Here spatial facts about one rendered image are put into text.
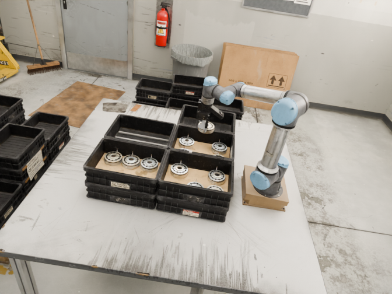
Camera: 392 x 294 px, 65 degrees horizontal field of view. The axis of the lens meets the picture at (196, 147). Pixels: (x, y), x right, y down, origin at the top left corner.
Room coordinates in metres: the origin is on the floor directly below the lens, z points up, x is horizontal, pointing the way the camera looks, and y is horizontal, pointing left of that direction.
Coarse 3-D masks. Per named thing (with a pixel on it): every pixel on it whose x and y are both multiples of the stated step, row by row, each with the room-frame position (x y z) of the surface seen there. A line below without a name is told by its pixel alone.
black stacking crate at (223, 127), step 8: (184, 112) 2.08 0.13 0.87; (192, 112) 2.08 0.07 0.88; (184, 120) 2.03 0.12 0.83; (192, 120) 2.05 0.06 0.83; (216, 120) 2.07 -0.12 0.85; (224, 120) 2.07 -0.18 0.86; (232, 120) 2.06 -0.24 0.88; (216, 128) 1.99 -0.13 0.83; (224, 128) 2.00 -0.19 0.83; (232, 128) 1.91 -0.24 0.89
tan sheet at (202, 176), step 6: (168, 168) 1.44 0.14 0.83; (168, 174) 1.38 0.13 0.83; (192, 174) 1.41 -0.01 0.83; (198, 174) 1.42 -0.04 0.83; (204, 174) 1.43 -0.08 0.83; (168, 180) 1.33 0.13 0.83; (174, 180) 1.34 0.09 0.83; (180, 180) 1.34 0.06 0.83; (186, 180) 1.35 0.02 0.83; (192, 180) 1.36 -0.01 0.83; (198, 180) 1.37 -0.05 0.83; (204, 180) 1.38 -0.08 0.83; (204, 186) 1.33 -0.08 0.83; (222, 186) 1.35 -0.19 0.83
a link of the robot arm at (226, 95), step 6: (216, 90) 1.57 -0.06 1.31; (222, 90) 1.56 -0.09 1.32; (228, 90) 1.56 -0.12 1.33; (234, 90) 1.61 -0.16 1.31; (216, 96) 1.56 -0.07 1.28; (222, 96) 1.54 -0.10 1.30; (228, 96) 1.53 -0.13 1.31; (234, 96) 1.61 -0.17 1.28; (222, 102) 1.54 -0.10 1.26; (228, 102) 1.53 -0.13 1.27
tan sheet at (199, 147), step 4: (176, 144) 1.70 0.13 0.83; (196, 144) 1.73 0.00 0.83; (200, 144) 1.74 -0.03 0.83; (204, 144) 1.75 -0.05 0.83; (208, 144) 1.76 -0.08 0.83; (176, 148) 1.65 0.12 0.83; (180, 148) 1.66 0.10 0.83; (192, 148) 1.68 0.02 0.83; (196, 148) 1.69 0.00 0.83; (200, 148) 1.69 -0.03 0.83; (204, 148) 1.70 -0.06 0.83; (208, 148) 1.71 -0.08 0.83; (228, 148) 1.75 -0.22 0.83; (200, 152) 1.65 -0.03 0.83; (204, 152) 1.66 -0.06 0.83; (208, 152) 1.66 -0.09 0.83; (212, 152) 1.67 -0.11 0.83; (228, 152) 1.70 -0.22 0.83; (224, 156) 1.65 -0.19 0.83; (228, 156) 1.65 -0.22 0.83
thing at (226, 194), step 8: (168, 152) 1.46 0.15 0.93; (184, 152) 1.48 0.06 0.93; (224, 160) 1.47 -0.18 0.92; (232, 160) 1.48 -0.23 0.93; (232, 168) 1.42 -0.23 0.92; (160, 176) 1.24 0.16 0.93; (232, 176) 1.33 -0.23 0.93; (160, 184) 1.20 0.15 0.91; (168, 184) 1.20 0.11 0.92; (176, 184) 1.19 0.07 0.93; (184, 184) 1.20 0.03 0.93; (232, 184) 1.27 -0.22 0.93; (208, 192) 1.19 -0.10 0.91; (216, 192) 1.19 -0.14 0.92; (224, 192) 1.19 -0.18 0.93; (232, 192) 1.20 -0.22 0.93
